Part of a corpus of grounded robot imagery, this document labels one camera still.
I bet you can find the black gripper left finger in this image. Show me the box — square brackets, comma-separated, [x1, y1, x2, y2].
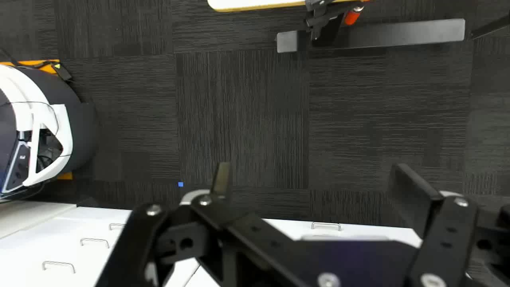
[93, 161, 320, 287]

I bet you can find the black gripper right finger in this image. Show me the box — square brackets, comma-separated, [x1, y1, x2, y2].
[387, 163, 510, 287]

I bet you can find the white counter cabinet wood top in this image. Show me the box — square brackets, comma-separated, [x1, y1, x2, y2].
[0, 188, 423, 287]

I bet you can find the black clamp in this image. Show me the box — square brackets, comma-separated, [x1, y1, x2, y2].
[302, 0, 342, 43]

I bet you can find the orange clamp handle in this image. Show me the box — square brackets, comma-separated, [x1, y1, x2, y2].
[340, 2, 368, 29]

